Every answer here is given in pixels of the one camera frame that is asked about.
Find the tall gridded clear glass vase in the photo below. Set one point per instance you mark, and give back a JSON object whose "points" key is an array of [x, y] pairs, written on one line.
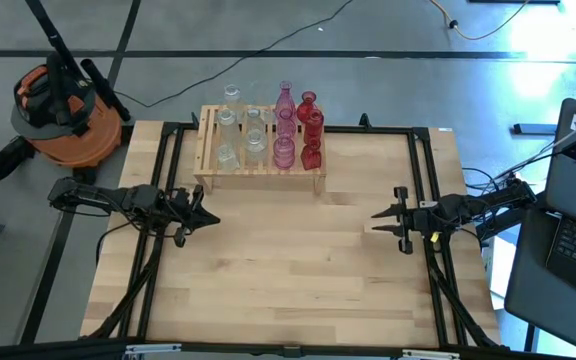
{"points": [[232, 95]]}

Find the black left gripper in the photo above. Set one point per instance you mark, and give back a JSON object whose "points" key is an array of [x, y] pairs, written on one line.
{"points": [[180, 210]]}

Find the round clear glass vase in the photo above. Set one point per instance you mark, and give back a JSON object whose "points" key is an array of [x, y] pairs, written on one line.
{"points": [[227, 125]]}

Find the tall pink glass bottle vase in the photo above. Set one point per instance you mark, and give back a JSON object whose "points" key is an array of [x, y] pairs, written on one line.
{"points": [[286, 97]]}

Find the round red glass vase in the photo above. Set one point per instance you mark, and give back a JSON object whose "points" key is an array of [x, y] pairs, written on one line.
{"points": [[308, 105]]}

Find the tall red glass vase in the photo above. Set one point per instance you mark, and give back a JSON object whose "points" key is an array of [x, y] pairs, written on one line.
{"points": [[314, 125]]}

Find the slim clear glass vase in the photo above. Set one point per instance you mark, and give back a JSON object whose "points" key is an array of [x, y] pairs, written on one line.
{"points": [[254, 119]]}

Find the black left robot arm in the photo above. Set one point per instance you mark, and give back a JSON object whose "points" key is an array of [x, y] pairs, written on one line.
{"points": [[93, 197]]}

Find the wooden slatted shelf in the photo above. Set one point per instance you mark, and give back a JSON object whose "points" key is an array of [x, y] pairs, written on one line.
{"points": [[263, 175]]}

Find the wide ribbed pink glass vase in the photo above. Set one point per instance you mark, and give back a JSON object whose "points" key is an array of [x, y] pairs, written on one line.
{"points": [[283, 152]]}

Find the black vacuum wand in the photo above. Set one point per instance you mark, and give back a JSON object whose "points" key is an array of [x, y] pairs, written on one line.
{"points": [[105, 90]]}

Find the laptop on stand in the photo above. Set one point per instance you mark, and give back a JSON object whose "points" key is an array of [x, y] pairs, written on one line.
{"points": [[533, 300]]}

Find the black slanted pole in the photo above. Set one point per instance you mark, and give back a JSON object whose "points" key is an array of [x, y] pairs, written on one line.
{"points": [[50, 32]]}

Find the white box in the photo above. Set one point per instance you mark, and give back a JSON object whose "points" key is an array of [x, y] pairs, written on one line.
{"points": [[500, 265]]}

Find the diamond-cut clear glass vase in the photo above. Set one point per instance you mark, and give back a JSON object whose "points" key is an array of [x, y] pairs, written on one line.
{"points": [[256, 145]]}

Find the small scalloped pink glass vase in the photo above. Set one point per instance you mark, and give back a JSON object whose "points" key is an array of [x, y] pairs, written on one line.
{"points": [[286, 125]]}

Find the silver metal bracket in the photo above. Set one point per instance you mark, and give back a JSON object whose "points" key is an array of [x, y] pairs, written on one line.
{"points": [[430, 355], [153, 348]]}

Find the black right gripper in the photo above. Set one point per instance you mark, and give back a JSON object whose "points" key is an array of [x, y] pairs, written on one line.
{"points": [[425, 220]]}

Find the square red glass vase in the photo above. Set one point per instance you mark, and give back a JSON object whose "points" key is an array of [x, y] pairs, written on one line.
{"points": [[311, 156]]}

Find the square clear glass vase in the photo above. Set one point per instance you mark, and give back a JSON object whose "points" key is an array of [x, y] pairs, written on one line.
{"points": [[227, 159]]}

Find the orange shop vacuum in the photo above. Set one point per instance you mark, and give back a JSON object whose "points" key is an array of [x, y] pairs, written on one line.
{"points": [[78, 135]]}

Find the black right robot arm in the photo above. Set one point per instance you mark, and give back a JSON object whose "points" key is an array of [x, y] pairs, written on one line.
{"points": [[498, 200]]}

